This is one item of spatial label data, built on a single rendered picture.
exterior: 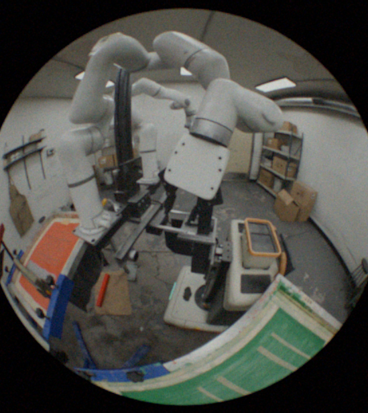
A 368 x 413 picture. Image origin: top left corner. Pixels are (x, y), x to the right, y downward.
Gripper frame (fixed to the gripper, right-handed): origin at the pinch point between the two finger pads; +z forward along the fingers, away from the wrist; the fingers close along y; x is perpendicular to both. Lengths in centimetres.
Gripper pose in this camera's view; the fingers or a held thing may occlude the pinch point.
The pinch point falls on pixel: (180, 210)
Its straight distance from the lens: 28.9
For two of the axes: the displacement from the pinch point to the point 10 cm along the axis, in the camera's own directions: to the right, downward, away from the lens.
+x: 3.0, -3.3, 8.9
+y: 8.9, 4.2, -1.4
